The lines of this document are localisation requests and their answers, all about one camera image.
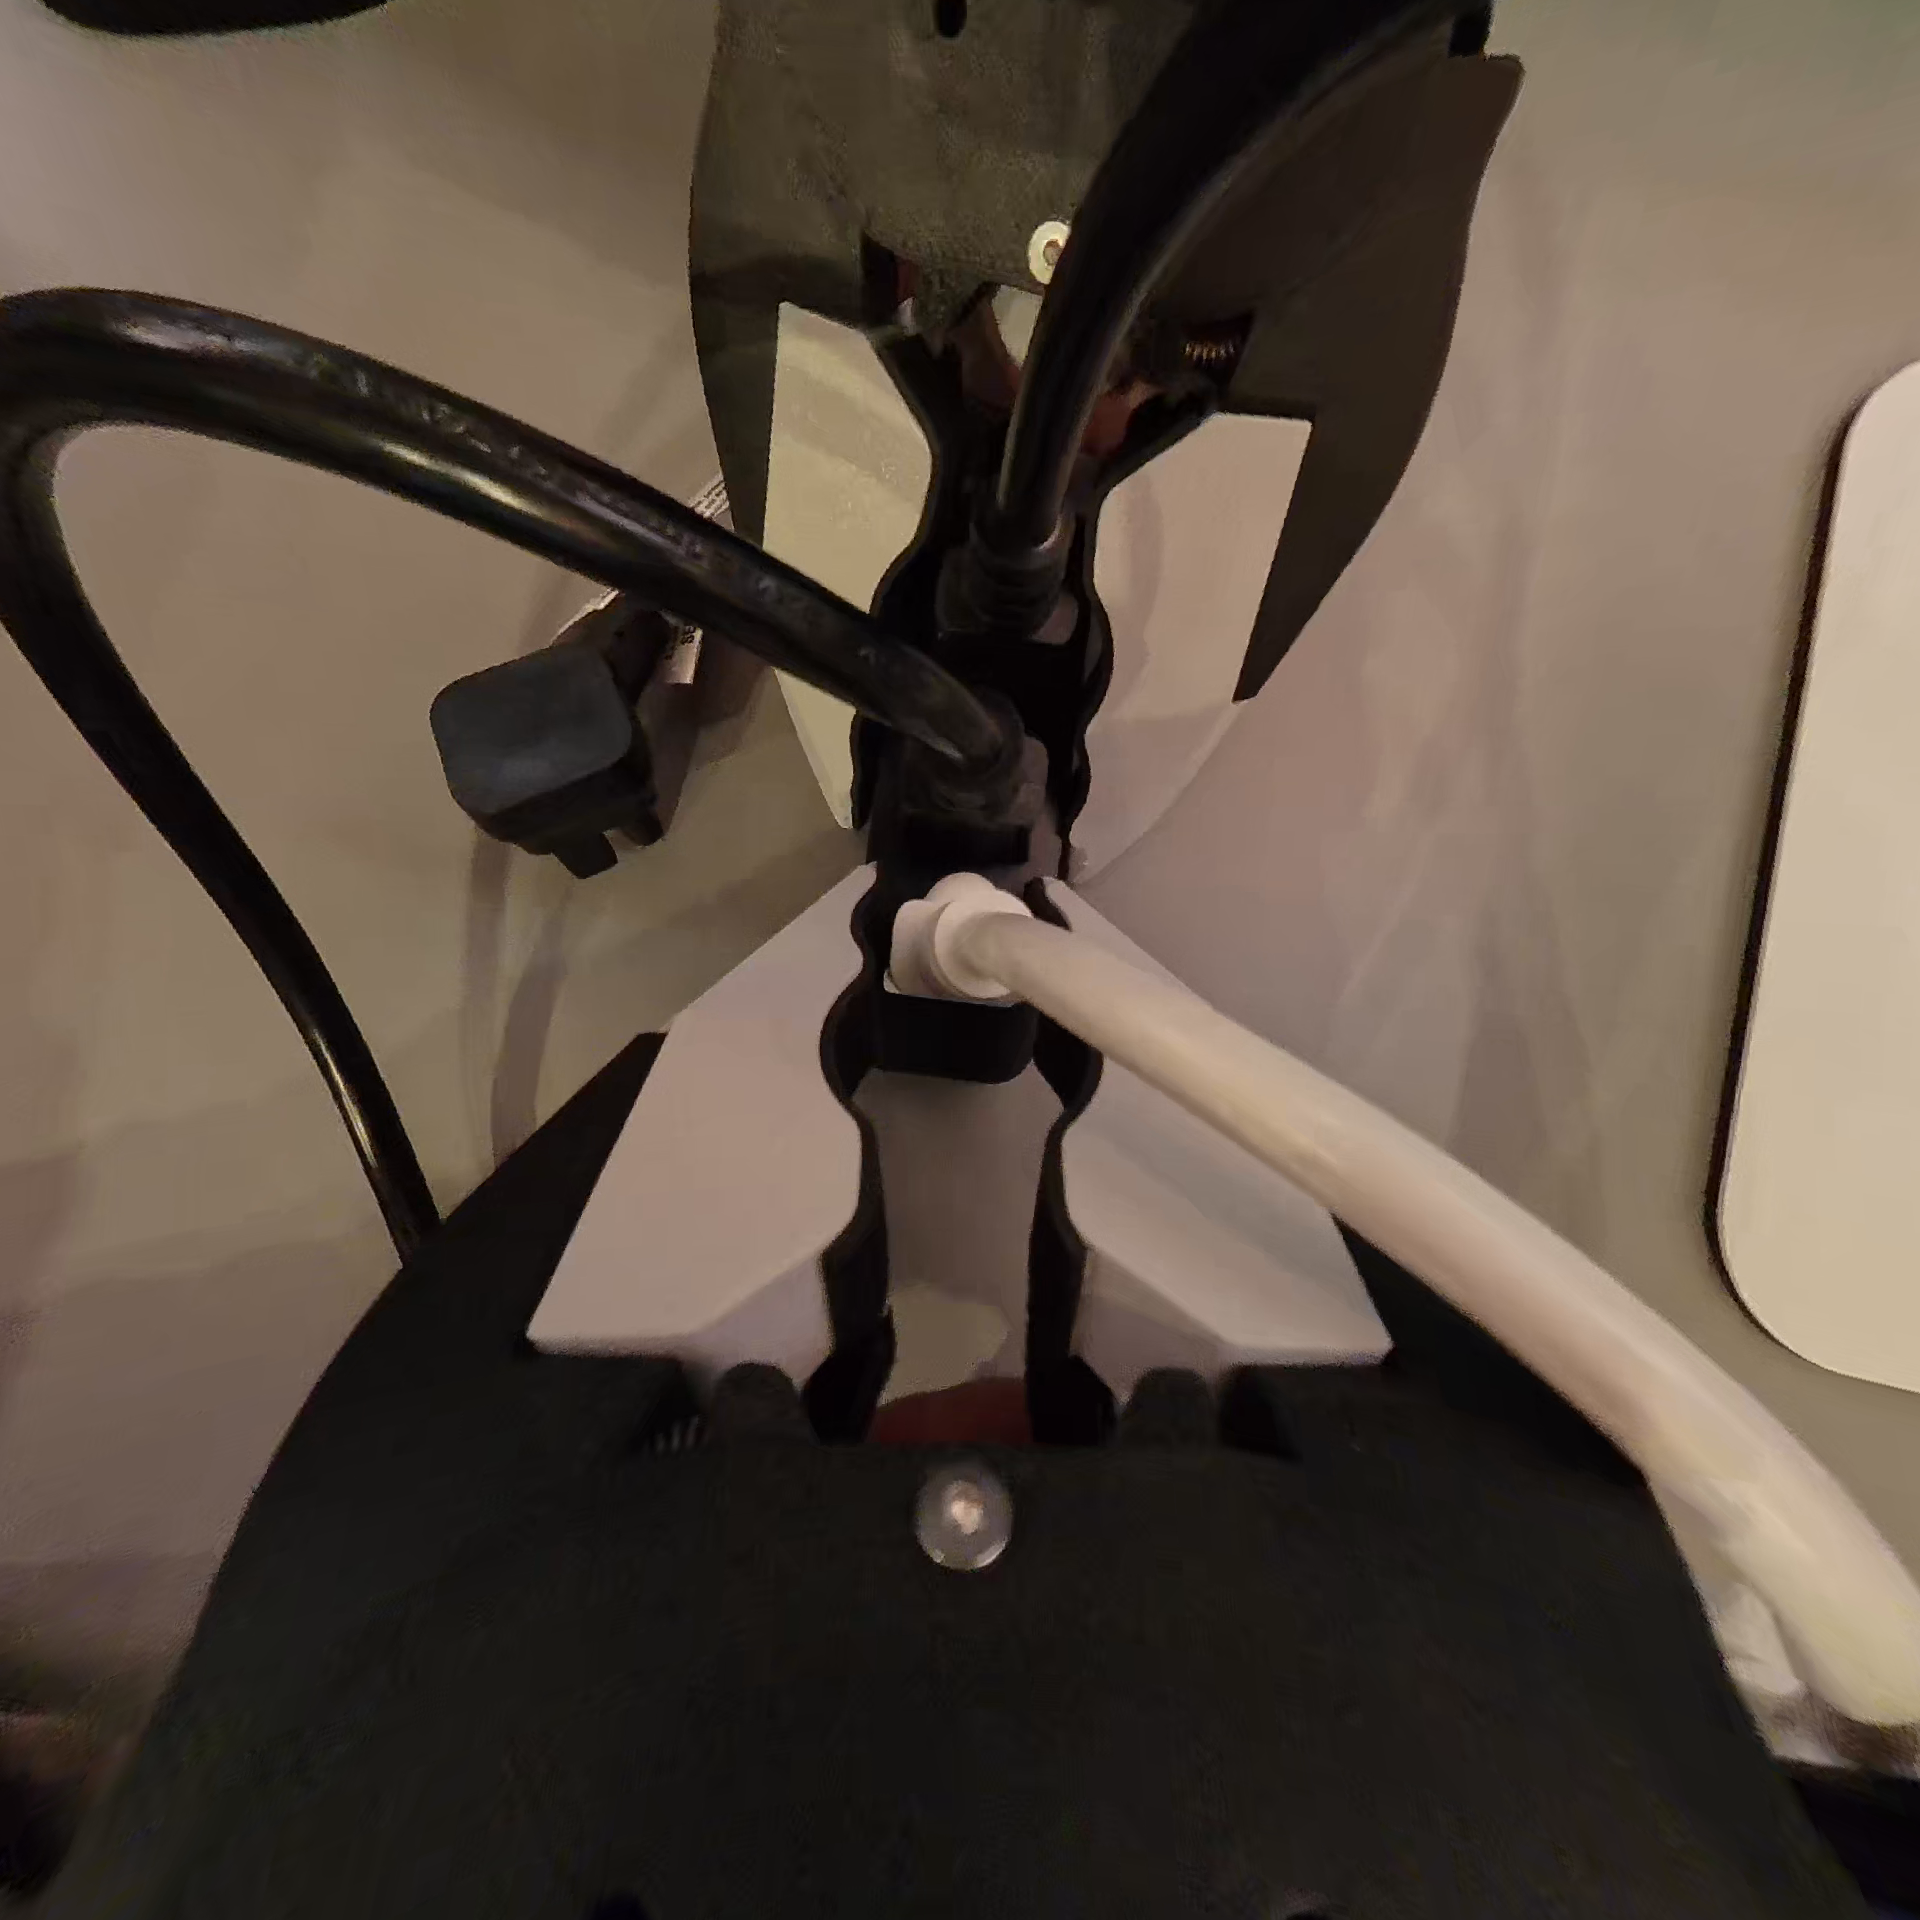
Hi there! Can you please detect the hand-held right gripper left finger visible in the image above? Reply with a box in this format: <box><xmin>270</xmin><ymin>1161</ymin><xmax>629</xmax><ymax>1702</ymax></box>
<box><xmin>526</xmin><ymin>878</ymin><xmax>902</xmax><ymax>1441</ymax></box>

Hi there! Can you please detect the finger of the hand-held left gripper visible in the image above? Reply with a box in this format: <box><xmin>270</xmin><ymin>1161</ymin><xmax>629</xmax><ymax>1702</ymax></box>
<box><xmin>1048</xmin><ymin>411</ymin><xmax>1318</xmax><ymax>879</ymax></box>
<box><xmin>761</xmin><ymin>297</ymin><xmax>943</xmax><ymax>829</ymax></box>

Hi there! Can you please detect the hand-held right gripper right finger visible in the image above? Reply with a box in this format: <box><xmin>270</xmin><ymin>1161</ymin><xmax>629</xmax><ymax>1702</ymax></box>
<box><xmin>1024</xmin><ymin>872</ymin><xmax>1391</xmax><ymax>1433</ymax></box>

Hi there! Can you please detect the white power plug cable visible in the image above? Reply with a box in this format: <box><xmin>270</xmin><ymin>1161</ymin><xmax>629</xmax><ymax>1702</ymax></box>
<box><xmin>881</xmin><ymin>872</ymin><xmax>1920</xmax><ymax>1763</ymax></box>

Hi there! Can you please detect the black power plug cable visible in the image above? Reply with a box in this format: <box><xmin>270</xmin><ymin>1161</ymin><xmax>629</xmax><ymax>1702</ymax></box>
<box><xmin>0</xmin><ymin>288</ymin><xmax>1040</xmax><ymax>1254</ymax></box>
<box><xmin>937</xmin><ymin>0</ymin><xmax>1494</xmax><ymax>649</ymax></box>

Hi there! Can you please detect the black power strip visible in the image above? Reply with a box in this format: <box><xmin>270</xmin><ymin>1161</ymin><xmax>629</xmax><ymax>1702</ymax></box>
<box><xmin>847</xmin><ymin>509</ymin><xmax>1087</xmax><ymax>1085</ymax></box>

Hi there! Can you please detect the braided cord with plug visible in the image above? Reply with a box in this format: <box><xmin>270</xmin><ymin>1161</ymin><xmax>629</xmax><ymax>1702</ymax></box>
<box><xmin>427</xmin><ymin>599</ymin><xmax>707</xmax><ymax>882</ymax></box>

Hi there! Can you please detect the white board with black edge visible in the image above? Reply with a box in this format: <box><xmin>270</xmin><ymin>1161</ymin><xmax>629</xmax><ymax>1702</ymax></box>
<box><xmin>1709</xmin><ymin>359</ymin><xmax>1920</xmax><ymax>1397</ymax></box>

